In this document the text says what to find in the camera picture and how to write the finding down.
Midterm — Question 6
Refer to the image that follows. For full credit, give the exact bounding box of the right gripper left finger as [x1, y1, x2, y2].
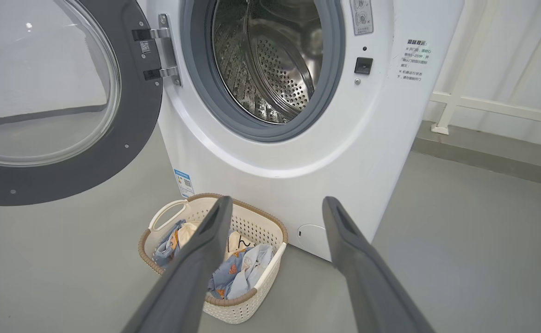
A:
[122, 196, 234, 333]

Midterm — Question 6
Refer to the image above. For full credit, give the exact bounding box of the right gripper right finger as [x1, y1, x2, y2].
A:
[322, 197, 435, 333]

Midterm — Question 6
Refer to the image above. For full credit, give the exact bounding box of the cream and blue garment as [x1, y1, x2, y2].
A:
[154, 220, 255, 269]

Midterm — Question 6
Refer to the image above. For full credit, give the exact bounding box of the light blue patterned garment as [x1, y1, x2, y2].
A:
[208, 244, 275, 300]

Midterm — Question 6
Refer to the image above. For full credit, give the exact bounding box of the washing machine glass door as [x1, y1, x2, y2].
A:
[0, 0, 163, 206]

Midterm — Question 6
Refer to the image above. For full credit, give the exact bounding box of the white front-load washing machine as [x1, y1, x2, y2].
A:
[134, 0, 465, 262]

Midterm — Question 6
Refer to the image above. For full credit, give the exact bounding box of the stainless steel washer drum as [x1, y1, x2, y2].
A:
[212, 0, 324, 124]

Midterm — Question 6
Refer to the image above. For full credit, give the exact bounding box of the metal washer door hinge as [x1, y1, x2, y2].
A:
[131, 13, 183, 87]

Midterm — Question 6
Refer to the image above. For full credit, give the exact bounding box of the round white filter cover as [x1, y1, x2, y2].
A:
[296, 224, 329, 255]

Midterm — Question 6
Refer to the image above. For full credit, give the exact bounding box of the cream perforated laundry basket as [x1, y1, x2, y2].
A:
[138, 193, 288, 324]

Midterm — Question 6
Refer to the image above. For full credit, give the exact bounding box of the blue energy label sticker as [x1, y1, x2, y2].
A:
[174, 168, 196, 198]

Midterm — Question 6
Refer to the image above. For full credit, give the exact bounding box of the white metal railing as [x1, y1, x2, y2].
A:
[430, 0, 541, 136]

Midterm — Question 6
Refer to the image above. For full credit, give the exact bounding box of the black text instruction sticker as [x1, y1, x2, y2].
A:
[396, 39, 433, 82]

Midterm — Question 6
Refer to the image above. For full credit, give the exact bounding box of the grey warning sticker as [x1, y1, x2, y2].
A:
[350, 0, 374, 36]

